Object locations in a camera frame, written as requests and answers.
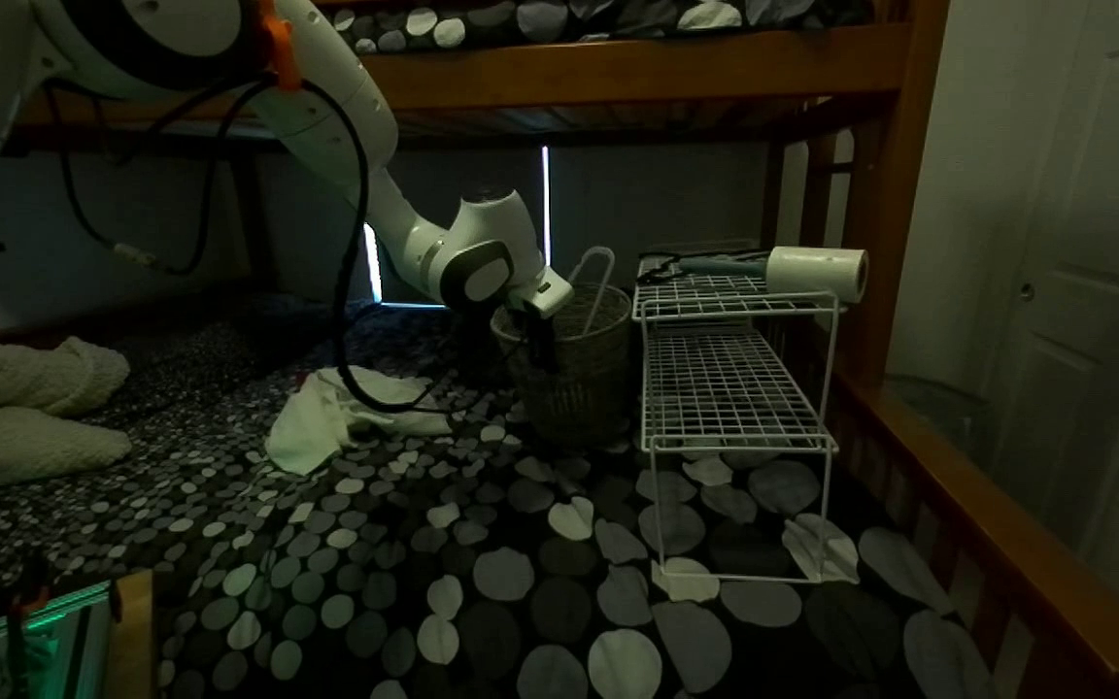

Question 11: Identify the white crumpled cloth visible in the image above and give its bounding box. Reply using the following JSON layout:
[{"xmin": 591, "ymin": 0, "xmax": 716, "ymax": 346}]
[{"xmin": 259, "ymin": 361, "xmax": 454, "ymax": 482}]

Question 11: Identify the black dotted bedspread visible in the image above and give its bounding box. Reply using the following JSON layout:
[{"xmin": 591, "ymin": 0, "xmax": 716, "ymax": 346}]
[{"xmin": 0, "ymin": 298, "xmax": 1005, "ymax": 699}]

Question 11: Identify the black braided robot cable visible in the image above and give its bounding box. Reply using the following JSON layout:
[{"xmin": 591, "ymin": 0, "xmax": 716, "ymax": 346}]
[{"xmin": 0, "ymin": 74, "xmax": 437, "ymax": 486}]

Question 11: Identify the dotted bedding on bunk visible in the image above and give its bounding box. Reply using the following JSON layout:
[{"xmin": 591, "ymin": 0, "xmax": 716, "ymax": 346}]
[{"xmin": 323, "ymin": 0, "xmax": 883, "ymax": 58}]

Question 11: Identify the dark window blind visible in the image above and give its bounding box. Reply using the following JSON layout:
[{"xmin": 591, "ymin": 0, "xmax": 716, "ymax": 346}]
[{"xmin": 352, "ymin": 137, "xmax": 777, "ymax": 309}]

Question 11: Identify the white rolled towel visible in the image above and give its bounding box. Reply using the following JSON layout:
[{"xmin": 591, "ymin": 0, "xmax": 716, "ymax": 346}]
[{"xmin": 633, "ymin": 241, "xmax": 875, "ymax": 306}]

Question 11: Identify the white panel door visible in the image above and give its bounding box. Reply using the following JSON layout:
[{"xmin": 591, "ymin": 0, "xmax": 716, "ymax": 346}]
[{"xmin": 883, "ymin": 0, "xmax": 1119, "ymax": 649}]

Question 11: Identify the green lit box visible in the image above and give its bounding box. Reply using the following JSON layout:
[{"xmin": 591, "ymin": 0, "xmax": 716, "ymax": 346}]
[{"xmin": 0, "ymin": 579, "xmax": 121, "ymax": 699}]

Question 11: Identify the woven grey basket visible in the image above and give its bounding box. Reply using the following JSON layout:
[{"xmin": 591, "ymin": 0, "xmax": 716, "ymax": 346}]
[{"xmin": 489, "ymin": 298, "xmax": 642, "ymax": 449}]

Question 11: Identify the wooden bunk bed frame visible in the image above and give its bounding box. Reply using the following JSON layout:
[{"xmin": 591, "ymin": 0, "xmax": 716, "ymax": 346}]
[{"xmin": 0, "ymin": 0, "xmax": 1119, "ymax": 699}]

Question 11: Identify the small wooden board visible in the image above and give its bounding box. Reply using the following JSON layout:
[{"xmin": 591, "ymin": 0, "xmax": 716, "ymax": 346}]
[{"xmin": 106, "ymin": 568, "xmax": 160, "ymax": 699}]

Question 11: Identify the white coat hanger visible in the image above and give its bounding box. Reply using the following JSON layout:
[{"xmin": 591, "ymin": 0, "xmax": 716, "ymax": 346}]
[{"xmin": 563, "ymin": 241, "xmax": 620, "ymax": 342}]

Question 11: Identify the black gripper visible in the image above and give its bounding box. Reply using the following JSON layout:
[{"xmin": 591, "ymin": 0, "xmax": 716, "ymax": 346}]
[{"xmin": 489, "ymin": 267, "xmax": 578, "ymax": 380}]

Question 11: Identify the white wire shelf rack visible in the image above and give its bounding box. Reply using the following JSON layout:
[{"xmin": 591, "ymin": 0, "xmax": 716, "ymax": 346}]
[{"xmin": 625, "ymin": 272, "xmax": 867, "ymax": 588}]

